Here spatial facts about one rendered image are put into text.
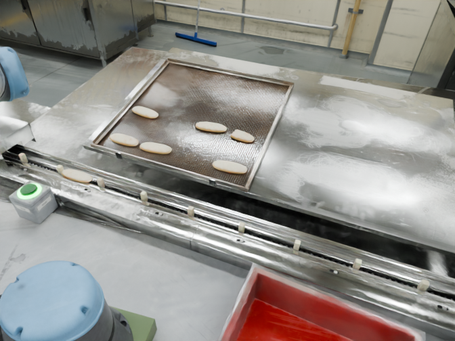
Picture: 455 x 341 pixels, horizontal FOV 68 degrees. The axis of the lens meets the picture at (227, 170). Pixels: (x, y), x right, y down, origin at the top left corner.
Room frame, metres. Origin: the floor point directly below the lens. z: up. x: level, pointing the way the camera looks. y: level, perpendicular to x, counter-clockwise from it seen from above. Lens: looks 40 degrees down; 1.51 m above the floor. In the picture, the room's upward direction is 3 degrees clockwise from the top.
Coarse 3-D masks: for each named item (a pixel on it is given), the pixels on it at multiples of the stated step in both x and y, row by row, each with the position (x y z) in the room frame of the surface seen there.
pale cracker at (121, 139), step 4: (112, 136) 0.85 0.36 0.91; (116, 136) 0.85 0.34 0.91; (120, 136) 0.84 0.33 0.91; (124, 136) 0.85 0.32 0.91; (128, 136) 0.85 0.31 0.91; (112, 140) 0.83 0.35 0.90; (116, 140) 0.83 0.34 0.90; (120, 140) 0.83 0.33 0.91; (124, 140) 0.83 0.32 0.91; (128, 140) 0.83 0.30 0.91; (132, 140) 0.83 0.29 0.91; (136, 140) 0.83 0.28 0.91; (124, 144) 0.82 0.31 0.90; (128, 144) 0.82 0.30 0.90; (132, 144) 0.82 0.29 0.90; (136, 144) 0.82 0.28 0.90
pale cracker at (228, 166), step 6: (216, 162) 0.74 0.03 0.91; (222, 162) 0.74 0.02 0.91; (228, 162) 0.74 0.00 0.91; (234, 162) 0.74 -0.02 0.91; (216, 168) 0.73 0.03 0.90; (222, 168) 0.72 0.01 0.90; (228, 168) 0.72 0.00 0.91; (234, 168) 0.72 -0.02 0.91; (240, 168) 0.72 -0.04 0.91; (246, 168) 0.72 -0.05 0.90
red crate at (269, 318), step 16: (256, 304) 0.37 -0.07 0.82; (256, 320) 0.33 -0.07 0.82; (272, 320) 0.33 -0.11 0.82; (288, 320) 0.34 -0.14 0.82; (304, 320) 0.34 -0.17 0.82; (240, 336) 0.30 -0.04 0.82; (256, 336) 0.30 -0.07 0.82; (272, 336) 0.30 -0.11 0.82; (288, 336) 0.30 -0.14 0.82; (304, 336) 0.30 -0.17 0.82; (320, 336) 0.31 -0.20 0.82; (336, 336) 0.31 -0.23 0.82
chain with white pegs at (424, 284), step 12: (12, 156) 0.81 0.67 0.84; (24, 156) 0.78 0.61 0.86; (48, 168) 0.76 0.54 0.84; (60, 168) 0.73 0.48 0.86; (120, 192) 0.68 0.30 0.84; (144, 192) 0.65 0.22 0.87; (156, 204) 0.64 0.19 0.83; (192, 216) 0.59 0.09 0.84; (240, 228) 0.55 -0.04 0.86; (312, 252) 0.50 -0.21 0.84; (348, 264) 0.47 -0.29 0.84; (360, 264) 0.45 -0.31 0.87; (384, 276) 0.44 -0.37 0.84; (420, 288) 0.41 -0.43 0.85
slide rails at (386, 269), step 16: (16, 160) 0.78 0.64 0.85; (32, 160) 0.78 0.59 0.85; (48, 160) 0.78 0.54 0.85; (96, 176) 0.72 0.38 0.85; (112, 192) 0.66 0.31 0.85; (160, 208) 0.61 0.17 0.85; (208, 224) 0.56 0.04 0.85; (256, 240) 0.52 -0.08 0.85; (288, 240) 0.52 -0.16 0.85; (304, 240) 0.53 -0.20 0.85; (304, 256) 0.48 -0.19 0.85; (336, 256) 0.48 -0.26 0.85; (352, 256) 0.48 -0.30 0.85; (352, 272) 0.44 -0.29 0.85; (384, 272) 0.45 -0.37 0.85; (400, 272) 0.45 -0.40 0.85; (448, 288) 0.41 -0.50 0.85
